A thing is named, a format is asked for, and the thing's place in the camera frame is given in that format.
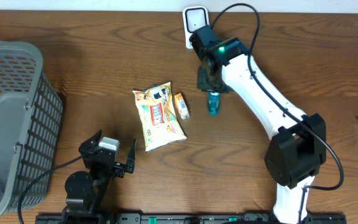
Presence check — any yellow snack bag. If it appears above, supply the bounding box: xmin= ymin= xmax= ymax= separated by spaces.
xmin=132 ymin=82 xmax=187 ymax=152

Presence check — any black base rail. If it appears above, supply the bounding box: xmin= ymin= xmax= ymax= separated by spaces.
xmin=35 ymin=212 xmax=347 ymax=224

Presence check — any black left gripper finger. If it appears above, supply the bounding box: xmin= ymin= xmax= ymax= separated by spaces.
xmin=78 ymin=129 xmax=102 ymax=152
xmin=126 ymin=140 xmax=136 ymax=173

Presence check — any grey plastic shopping basket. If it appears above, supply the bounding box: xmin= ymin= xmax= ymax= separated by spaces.
xmin=0 ymin=41 xmax=63 ymax=216

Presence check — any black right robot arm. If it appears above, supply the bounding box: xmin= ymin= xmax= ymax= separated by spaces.
xmin=189 ymin=26 xmax=326 ymax=223

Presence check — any teal mouthwash bottle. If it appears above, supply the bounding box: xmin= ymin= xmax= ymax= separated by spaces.
xmin=208 ymin=92 xmax=221 ymax=116

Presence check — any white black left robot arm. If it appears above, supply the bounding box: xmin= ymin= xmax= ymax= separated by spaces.
xmin=65 ymin=130 xmax=137 ymax=213

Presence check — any small orange white carton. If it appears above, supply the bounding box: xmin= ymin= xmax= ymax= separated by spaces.
xmin=174 ymin=93 xmax=190 ymax=119

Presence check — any white barcode scanner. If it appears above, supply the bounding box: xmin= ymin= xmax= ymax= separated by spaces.
xmin=182 ymin=6 xmax=209 ymax=49

